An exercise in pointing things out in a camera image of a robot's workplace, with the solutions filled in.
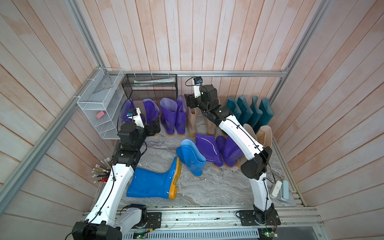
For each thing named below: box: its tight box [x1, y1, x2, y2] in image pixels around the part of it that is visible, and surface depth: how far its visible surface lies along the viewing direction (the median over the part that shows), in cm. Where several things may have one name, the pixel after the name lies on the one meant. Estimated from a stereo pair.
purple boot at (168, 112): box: [159, 97, 178, 137], surface depth 95 cm
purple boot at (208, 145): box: [195, 134, 224, 168], surface depth 89 cm
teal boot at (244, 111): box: [236, 96, 253, 125], surface depth 90 cm
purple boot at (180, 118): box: [175, 96, 187, 137], surface depth 93 cm
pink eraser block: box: [96, 110, 106, 119], surface depth 84 cm
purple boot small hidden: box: [143, 98, 160, 125], surface depth 95 cm
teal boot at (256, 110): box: [247, 95, 263, 128], surface depth 90 cm
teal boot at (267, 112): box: [254, 97, 275, 134], surface depth 90 cm
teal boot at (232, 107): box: [227, 97, 242, 120], surface depth 93 cm
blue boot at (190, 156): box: [176, 139, 207, 177], surface depth 73 cm
